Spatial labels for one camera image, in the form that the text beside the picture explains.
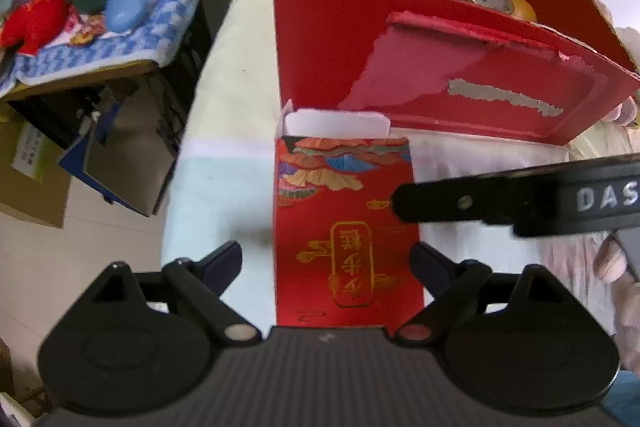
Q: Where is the large red cardboard box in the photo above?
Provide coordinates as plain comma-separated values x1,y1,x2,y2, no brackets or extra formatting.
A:
272,0,640,147

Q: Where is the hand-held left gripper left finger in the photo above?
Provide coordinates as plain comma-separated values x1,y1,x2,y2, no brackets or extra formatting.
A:
92,241,261,348

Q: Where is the brown cardboard box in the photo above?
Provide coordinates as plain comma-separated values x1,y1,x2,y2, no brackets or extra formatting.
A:
0,107,76,228

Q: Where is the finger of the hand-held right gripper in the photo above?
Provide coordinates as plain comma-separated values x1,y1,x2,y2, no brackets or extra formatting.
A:
391,166,565,228

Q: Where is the yellow round toy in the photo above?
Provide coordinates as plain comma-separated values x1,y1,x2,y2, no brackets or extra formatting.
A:
509,0,538,24

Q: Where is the blue checkered cloth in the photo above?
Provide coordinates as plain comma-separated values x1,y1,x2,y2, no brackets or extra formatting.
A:
0,0,226,93

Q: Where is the red decorated paper carton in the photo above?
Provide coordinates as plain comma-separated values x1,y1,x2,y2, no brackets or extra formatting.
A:
275,100,426,328

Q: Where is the colourful printed packet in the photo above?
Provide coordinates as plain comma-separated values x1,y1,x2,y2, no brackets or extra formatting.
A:
67,10,108,45

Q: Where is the open blue edged cardboard box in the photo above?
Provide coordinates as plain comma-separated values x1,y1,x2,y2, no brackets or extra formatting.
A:
57,80,178,218

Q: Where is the person's right hand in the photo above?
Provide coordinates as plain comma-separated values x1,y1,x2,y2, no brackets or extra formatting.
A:
595,238,640,368

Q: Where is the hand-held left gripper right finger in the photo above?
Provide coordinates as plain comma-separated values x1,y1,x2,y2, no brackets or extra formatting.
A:
395,242,563,347

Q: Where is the red plush toy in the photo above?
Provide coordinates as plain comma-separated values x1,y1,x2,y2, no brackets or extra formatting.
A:
0,0,71,57

